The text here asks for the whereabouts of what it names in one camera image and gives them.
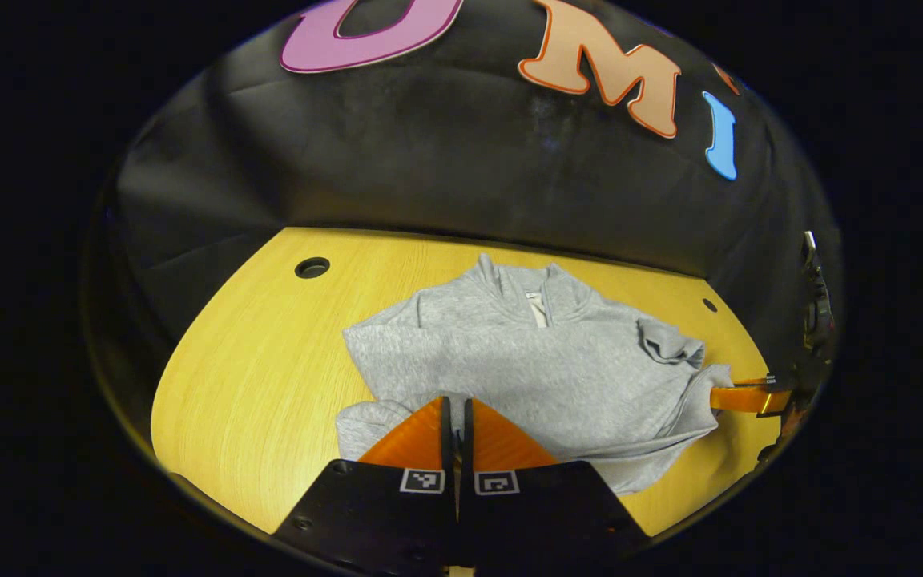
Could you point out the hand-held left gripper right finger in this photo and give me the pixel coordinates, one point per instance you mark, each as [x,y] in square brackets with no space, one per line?
[469,449]

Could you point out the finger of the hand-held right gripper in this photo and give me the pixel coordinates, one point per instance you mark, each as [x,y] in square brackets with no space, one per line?
[746,398]

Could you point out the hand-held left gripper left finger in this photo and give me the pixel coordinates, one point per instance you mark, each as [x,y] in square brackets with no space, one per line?
[446,449]

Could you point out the grey zip-neck sweatshirt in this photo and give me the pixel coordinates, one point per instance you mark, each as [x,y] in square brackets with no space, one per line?
[542,369]

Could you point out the black backdrop cloth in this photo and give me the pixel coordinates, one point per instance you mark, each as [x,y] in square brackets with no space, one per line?
[445,160]

